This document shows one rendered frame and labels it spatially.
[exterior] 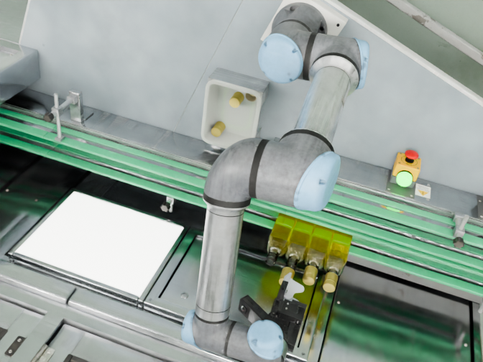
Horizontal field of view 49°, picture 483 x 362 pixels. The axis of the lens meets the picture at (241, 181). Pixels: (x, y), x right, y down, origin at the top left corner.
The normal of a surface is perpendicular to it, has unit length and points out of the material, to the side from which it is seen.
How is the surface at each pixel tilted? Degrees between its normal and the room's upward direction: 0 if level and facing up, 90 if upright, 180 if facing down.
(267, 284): 90
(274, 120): 0
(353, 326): 91
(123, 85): 0
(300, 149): 81
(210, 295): 18
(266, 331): 90
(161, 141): 90
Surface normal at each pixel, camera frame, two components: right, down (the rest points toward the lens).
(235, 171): -0.47, 0.13
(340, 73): 0.35, -0.58
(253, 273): 0.14, -0.78
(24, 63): 0.94, 0.29
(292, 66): -0.44, 0.53
